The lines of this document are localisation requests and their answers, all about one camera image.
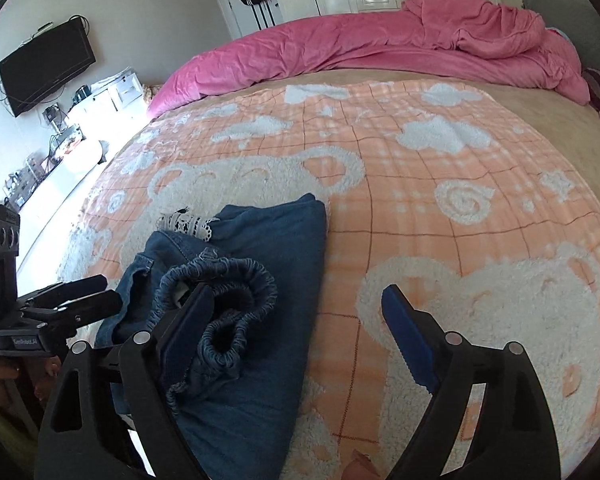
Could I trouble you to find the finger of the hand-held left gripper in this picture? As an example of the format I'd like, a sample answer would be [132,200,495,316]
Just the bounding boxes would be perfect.
[22,292,123,333]
[27,276,108,308]

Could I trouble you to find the person's right hand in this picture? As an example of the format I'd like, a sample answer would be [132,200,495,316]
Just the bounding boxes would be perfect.
[342,451,381,480]

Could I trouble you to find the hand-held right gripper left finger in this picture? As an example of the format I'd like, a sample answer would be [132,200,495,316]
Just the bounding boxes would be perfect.
[32,282,216,480]

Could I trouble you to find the black wall television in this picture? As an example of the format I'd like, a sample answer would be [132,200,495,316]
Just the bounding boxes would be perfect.
[0,22,97,118]

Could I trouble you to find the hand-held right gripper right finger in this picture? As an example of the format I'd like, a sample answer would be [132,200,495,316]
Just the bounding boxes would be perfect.
[380,284,563,480]

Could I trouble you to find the white desk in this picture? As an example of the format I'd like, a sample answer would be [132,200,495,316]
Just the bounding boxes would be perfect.
[2,67,146,223]

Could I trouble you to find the white storage box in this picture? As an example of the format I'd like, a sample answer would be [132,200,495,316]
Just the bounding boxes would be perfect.
[105,76,144,112]

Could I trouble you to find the blue denim pants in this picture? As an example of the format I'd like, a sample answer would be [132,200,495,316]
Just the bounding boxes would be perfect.
[95,192,331,480]

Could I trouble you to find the pink duvet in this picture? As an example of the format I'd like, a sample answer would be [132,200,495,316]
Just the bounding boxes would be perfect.
[147,0,591,121]

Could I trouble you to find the grey cushion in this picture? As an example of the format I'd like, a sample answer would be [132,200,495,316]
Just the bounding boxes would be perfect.
[521,0,600,68]

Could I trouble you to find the peach printed fleece blanket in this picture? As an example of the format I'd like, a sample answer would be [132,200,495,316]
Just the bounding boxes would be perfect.
[55,80,600,480]

